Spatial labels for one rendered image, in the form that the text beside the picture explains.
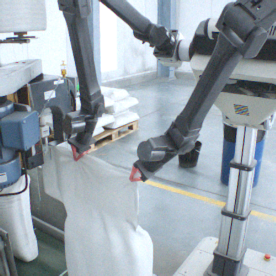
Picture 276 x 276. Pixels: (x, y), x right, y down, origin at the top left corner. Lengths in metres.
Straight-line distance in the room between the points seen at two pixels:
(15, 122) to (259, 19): 0.65
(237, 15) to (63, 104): 0.87
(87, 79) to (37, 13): 0.26
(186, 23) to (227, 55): 9.06
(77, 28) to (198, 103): 0.41
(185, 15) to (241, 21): 9.12
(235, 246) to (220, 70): 1.13
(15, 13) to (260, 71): 0.81
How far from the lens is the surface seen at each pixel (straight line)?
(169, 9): 9.77
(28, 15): 0.99
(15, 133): 0.92
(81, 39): 1.00
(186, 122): 0.87
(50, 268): 1.78
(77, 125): 1.11
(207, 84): 0.78
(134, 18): 1.13
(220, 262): 1.80
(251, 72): 1.20
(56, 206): 2.03
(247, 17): 0.70
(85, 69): 1.04
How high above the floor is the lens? 1.54
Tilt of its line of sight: 19 degrees down
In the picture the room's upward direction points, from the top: straight up
